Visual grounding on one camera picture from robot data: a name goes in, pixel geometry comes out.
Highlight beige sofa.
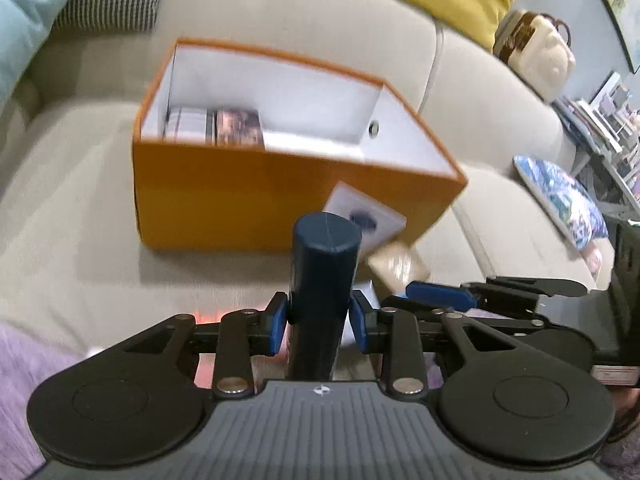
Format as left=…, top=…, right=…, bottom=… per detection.
left=0, top=0, right=616, bottom=361

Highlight orange cardboard box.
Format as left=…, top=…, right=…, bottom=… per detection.
left=131, top=37, right=469, bottom=254

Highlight dark blue spray can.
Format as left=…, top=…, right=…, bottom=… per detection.
left=286, top=212, right=364, bottom=382

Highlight light blue pillow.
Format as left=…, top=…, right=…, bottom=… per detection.
left=0, top=0, right=97, bottom=107

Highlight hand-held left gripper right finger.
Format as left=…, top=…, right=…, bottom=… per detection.
left=350, top=289, right=532, bottom=397

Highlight purple blanket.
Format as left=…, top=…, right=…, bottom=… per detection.
left=0, top=322, right=101, bottom=480

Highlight floral cushion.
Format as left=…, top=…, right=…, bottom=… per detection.
left=512, top=155, right=610, bottom=252

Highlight brown picture box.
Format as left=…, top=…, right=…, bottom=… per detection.
left=214, top=108, right=266, bottom=150

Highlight side table with books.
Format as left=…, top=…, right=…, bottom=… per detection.
left=551, top=71, right=640, bottom=222

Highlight small brown box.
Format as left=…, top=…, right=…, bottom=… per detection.
left=366, top=241, right=432, bottom=297

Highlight cream handbag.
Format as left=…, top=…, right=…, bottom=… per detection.
left=492, top=8, right=577, bottom=104

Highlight plaid case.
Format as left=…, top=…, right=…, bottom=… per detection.
left=163, top=106, right=217, bottom=145

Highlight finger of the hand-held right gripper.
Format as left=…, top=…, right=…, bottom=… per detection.
left=405, top=276, right=590, bottom=312
left=382, top=294, right=551, bottom=335

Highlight framed picture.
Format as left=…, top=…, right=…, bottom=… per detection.
left=592, top=0, right=640, bottom=75

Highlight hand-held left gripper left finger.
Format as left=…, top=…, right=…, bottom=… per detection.
left=120, top=292, right=292, bottom=401

